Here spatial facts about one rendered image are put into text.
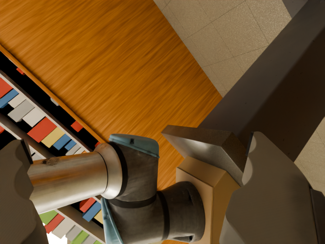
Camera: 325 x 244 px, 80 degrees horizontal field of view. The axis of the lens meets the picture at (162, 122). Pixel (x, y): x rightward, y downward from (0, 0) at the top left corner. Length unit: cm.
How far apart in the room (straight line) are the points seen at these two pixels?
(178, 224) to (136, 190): 14
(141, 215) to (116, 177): 12
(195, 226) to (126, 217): 17
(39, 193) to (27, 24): 147
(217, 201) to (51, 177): 35
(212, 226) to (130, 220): 19
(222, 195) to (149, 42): 149
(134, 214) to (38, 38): 144
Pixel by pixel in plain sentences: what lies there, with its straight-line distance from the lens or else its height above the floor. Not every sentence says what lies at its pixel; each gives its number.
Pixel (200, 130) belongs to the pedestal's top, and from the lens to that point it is 48.
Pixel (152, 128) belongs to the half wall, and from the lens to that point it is 172.
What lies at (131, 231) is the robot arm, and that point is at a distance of 48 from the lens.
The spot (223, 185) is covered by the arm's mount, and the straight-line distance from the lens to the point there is 50.
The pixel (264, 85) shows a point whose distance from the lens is 63.
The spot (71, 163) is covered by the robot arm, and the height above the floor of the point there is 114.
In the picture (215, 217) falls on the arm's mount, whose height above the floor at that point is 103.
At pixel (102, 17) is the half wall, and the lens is 176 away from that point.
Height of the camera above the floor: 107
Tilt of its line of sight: 14 degrees down
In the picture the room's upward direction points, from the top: 137 degrees counter-clockwise
